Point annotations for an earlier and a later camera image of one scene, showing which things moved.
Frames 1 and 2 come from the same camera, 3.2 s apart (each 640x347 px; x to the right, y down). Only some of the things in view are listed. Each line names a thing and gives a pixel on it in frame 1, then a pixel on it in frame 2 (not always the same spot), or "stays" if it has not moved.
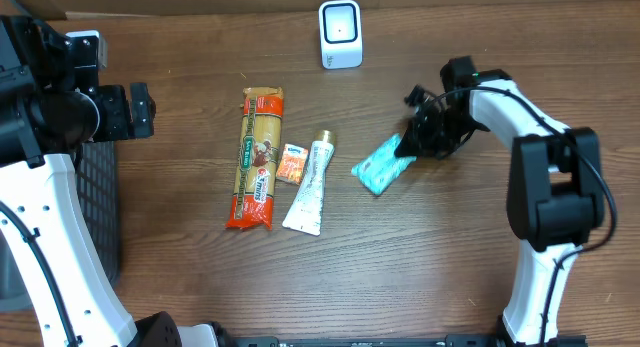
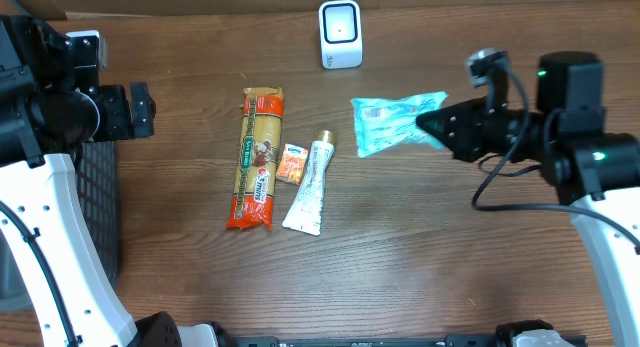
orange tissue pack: (292, 164) stays
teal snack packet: (381, 169) → (383, 124)
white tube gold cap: (305, 215) stays
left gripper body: (141, 110) stays
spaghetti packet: (258, 157) stays
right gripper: (420, 142) → (463, 138)
